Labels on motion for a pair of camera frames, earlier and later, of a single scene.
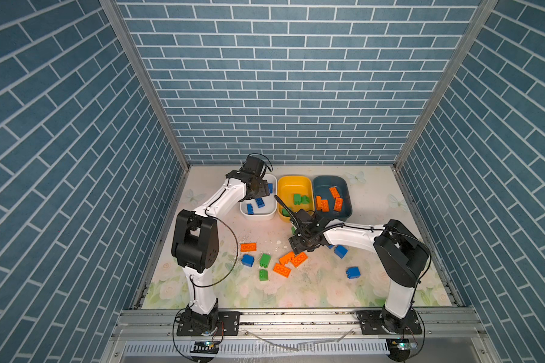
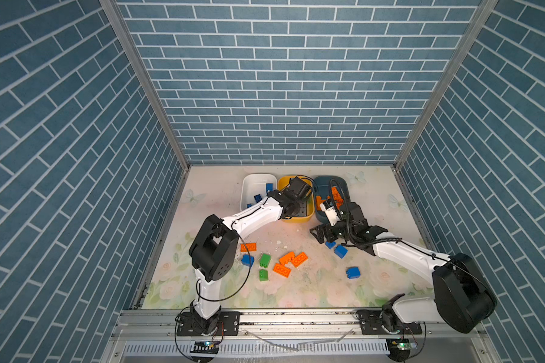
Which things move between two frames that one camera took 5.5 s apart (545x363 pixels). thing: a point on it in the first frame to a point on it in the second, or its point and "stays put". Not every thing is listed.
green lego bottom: (263, 275) stays put
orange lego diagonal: (286, 257) stays put
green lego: (264, 260) stays put
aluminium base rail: (145, 336) stays put
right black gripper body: (300, 242) to (338, 230)
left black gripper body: (260, 188) to (297, 204)
